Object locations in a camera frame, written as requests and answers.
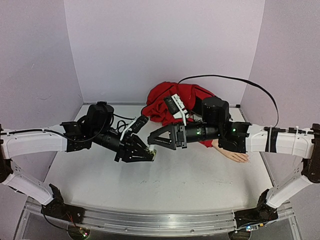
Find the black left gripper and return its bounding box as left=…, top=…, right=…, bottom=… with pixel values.
left=93, top=127, right=155, bottom=163

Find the white nail polish cap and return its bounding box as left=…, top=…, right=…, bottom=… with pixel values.
left=148, top=144, right=155, bottom=152

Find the clear nail polish bottle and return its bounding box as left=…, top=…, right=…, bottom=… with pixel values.
left=149, top=149, right=157, bottom=162

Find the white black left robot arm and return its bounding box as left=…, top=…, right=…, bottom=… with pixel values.
left=0, top=122, right=156, bottom=219

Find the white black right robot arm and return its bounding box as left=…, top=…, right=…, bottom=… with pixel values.
left=147, top=121, right=320, bottom=209

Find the mannequin hand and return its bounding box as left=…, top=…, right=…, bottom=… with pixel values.
left=211, top=139, right=250, bottom=163

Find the red black sports jacket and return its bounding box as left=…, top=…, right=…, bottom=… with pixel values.
left=142, top=82, right=231, bottom=150

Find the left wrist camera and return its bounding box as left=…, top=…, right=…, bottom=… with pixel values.
left=82, top=100, right=150, bottom=140

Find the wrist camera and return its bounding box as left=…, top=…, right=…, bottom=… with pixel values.
left=82, top=100, right=150, bottom=140
left=163, top=93, right=230, bottom=126

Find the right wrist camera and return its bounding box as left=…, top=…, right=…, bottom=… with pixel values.
left=163, top=93, right=230, bottom=126

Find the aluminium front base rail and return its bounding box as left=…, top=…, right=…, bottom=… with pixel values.
left=25, top=198, right=301, bottom=240

